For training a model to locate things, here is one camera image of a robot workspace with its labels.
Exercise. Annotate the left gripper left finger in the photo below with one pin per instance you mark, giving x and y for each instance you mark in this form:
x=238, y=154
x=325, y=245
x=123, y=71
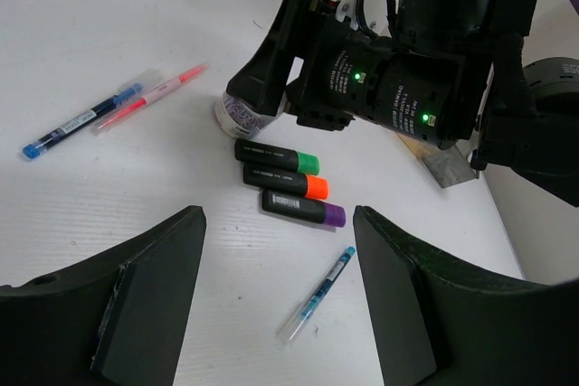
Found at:
x=116, y=318

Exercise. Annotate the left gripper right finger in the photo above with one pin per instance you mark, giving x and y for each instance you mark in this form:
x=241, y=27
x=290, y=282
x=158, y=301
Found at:
x=440, y=320

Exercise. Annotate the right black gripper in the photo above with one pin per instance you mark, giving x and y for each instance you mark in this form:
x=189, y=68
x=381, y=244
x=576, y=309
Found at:
x=433, y=97

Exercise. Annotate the clear jar purple clips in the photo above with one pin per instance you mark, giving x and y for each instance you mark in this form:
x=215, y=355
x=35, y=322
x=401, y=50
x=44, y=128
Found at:
x=237, y=119

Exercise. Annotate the green cap highlighter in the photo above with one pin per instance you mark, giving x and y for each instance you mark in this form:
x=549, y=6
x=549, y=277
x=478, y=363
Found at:
x=283, y=158

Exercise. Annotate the pink double ended highlighter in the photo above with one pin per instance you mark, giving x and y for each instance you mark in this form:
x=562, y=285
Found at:
x=148, y=98

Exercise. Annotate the orange cap highlighter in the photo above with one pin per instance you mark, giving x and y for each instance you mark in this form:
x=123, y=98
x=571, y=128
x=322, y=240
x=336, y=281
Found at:
x=304, y=185

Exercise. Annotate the dark blue gel pen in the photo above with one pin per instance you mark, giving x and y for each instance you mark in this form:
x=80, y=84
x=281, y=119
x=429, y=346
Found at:
x=129, y=90

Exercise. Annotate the purple cap highlighter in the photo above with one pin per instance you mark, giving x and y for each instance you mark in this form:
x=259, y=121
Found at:
x=303, y=209

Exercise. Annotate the teal gel pen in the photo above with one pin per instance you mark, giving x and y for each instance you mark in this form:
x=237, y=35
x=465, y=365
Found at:
x=303, y=312

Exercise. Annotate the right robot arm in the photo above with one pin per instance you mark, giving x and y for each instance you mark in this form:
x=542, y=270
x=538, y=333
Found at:
x=528, y=116

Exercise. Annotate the compartmented organizer tray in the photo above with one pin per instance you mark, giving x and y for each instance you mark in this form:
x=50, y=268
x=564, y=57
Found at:
x=448, y=167

